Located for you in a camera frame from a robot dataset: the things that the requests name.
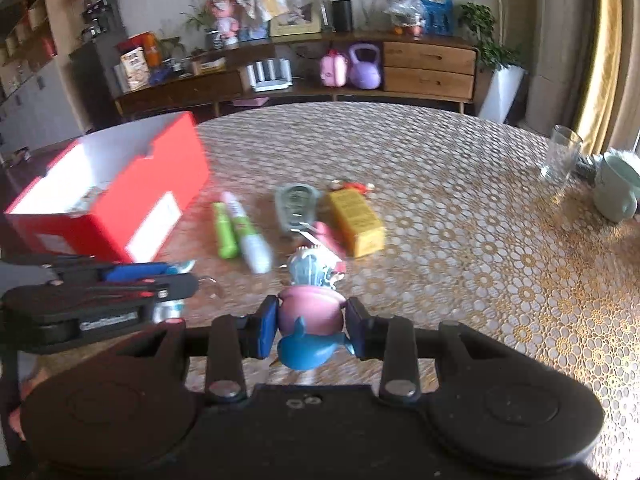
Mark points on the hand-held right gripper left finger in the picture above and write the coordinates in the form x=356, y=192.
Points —
x=267, y=330

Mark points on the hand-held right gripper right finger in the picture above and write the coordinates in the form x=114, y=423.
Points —
x=356, y=327

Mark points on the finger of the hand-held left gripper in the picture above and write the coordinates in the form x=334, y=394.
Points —
x=170, y=286
x=130, y=271

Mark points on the blue whale toy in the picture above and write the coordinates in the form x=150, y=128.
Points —
x=305, y=350

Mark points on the green highlighter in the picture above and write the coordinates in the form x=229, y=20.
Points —
x=226, y=232

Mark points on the red cardboard box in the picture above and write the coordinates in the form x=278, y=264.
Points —
x=150, y=195

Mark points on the small yellow box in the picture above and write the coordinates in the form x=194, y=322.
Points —
x=357, y=222

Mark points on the pale green digital timer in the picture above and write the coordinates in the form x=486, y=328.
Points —
x=296, y=205

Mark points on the white green marker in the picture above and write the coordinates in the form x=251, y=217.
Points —
x=250, y=240

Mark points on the pink binder clip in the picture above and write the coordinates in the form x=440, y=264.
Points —
x=325, y=237

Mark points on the small red pink toy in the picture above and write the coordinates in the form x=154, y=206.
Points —
x=352, y=186

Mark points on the black water dispenser cabinet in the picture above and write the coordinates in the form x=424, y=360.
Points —
x=97, y=90

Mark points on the printed snack box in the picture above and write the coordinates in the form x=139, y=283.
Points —
x=135, y=70

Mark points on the small cardboard box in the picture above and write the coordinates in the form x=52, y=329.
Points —
x=209, y=66

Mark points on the orange box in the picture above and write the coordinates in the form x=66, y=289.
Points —
x=147, y=47

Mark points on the white router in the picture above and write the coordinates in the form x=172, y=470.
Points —
x=270, y=77

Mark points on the wooden bookshelf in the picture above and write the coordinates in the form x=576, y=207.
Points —
x=25, y=60

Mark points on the black coffee machine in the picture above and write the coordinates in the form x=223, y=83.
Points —
x=102, y=17

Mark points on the small potted plant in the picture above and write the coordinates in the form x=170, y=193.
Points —
x=202, y=25

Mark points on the purple kettlebell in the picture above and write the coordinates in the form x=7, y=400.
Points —
x=365, y=70

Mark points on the pink toy suitcase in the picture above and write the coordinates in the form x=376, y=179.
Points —
x=334, y=70

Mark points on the clear drinking glass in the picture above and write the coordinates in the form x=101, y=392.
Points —
x=560, y=155

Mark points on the wooden tv cabinet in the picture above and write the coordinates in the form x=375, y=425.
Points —
x=430, y=70

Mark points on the pink doll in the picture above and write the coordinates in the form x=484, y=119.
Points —
x=226, y=17

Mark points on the white planter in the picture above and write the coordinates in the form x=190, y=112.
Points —
x=502, y=95

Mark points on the pale green mug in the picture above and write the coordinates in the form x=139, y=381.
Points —
x=615, y=190

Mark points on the black speaker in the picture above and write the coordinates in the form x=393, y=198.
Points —
x=342, y=15

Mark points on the clear plastic bag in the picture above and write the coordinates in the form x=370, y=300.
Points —
x=406, y=15

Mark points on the tall green plant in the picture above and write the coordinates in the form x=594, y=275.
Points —
x=480, y=15

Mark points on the yellow curtain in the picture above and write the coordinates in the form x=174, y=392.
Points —
x=600, y=60

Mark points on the yellow photo frame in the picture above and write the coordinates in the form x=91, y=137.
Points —
x=295, y=22

